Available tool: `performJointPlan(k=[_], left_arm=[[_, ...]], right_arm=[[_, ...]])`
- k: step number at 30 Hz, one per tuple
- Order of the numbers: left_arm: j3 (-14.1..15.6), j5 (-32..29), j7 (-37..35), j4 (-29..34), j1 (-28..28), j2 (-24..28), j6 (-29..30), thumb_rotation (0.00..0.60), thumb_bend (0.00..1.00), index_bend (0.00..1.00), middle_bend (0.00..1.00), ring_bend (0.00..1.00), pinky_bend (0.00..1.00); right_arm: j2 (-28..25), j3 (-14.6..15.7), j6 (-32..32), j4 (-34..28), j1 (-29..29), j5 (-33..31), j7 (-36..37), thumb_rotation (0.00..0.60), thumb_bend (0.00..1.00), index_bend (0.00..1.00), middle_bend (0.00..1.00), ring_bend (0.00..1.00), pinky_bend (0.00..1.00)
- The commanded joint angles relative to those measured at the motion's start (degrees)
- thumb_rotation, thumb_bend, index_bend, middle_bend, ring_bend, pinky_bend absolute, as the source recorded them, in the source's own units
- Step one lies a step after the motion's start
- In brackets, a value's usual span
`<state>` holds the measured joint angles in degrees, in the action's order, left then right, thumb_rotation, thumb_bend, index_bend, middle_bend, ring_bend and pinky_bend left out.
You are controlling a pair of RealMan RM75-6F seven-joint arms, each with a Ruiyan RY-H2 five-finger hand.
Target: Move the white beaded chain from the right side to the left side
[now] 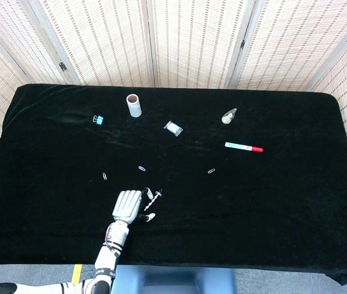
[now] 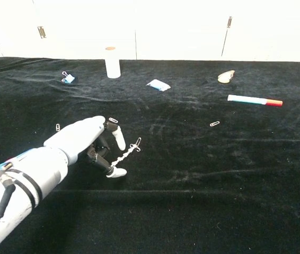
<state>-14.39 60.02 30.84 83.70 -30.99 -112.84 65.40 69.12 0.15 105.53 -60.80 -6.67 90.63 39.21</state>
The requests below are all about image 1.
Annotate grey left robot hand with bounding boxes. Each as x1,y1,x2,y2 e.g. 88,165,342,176
112,187,156,224

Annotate yellow floor tape strip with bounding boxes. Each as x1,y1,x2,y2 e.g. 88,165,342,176
71,264,83,284

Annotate blue grey robot torso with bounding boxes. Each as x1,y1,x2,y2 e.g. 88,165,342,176
111,265,237,294

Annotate white blue wrapped eraser packet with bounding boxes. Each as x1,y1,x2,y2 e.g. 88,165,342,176
164,120,184,137

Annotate white cardboard tube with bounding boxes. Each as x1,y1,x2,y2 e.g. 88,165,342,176
126,94,143,118

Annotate black velvet table cloth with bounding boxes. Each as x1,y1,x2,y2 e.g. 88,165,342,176
0,83,347,287

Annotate white marker with red cap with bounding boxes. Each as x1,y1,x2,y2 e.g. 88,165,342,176
224,141,264,153

